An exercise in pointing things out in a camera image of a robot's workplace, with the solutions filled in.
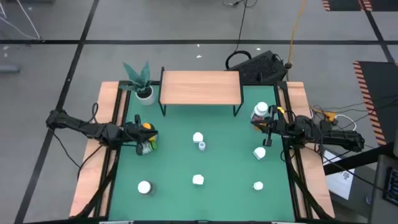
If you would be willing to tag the black metal bar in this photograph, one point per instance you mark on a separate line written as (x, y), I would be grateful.
(357, 159)

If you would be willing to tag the black mat hazard striped edge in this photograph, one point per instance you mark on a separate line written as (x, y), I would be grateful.
(382, 93)
(342, 4)

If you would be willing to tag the fish oil bottle yellow cap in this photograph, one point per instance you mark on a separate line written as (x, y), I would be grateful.
(147, 125)

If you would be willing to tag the black control panel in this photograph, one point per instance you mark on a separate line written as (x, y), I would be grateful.
(392, 186)

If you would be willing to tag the small white pill bottle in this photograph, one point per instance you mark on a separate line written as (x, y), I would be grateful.
(258, 185)

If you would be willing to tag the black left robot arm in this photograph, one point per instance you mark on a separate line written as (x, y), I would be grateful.
(93, 129)

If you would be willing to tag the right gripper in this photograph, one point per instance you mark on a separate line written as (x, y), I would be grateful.
(284, 127)

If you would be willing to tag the green table mat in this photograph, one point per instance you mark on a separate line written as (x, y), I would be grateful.
(174, 199)

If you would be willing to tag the grey metal cabinet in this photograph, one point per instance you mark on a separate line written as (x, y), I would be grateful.
(377, 211)

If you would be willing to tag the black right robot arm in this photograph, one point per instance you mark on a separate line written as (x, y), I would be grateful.
(342, 138)

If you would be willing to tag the clear gummies bottle green label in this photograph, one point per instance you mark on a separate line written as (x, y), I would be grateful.
(144, 187)

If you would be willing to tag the green cap medicine bottle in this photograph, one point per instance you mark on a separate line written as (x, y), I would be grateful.
(152, 145)

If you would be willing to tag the large white pill bottle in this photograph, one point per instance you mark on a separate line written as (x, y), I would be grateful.
(261, 108)

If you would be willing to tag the white medicine bottle blue label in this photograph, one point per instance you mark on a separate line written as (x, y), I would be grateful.
(198, 179)
(259, 153)
(197, 137)

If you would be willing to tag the white paper sheet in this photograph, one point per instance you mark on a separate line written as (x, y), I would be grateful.
(340, 183)

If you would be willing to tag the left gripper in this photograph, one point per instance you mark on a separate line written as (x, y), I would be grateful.
(130, 133)

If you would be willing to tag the wooden shelf black metal frame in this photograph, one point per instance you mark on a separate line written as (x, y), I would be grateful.
(199, 87)

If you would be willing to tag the green plant in white pot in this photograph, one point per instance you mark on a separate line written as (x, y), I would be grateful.
(145, 93)

